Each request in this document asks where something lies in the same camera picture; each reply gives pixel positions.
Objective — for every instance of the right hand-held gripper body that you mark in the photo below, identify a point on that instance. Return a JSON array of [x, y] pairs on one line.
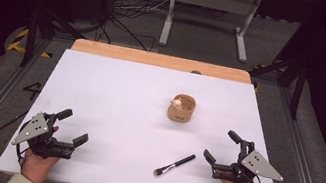
[[259, 166]]

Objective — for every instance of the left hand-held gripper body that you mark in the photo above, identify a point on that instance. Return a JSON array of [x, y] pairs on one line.
[[33, 128]]

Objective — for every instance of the person's left hand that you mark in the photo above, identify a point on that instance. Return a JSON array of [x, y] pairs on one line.
[[36, 167]]

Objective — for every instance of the black makeup brush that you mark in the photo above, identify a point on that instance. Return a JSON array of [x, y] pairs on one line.
[[175, 165]]

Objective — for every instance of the round wooden container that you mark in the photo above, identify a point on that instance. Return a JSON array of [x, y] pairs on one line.
[[180, 114]]

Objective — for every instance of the white table cover board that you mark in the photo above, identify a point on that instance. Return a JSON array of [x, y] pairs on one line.
[[121, 107]]

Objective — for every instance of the small pale toy figure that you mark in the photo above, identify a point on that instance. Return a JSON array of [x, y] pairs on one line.
[[177, 103]]

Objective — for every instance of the black tripod stand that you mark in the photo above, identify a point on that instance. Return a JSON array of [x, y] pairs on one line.
[[298, 91], [30, 37]]

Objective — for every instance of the grey metal stand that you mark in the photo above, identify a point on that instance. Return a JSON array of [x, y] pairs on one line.
[[214, 0]]

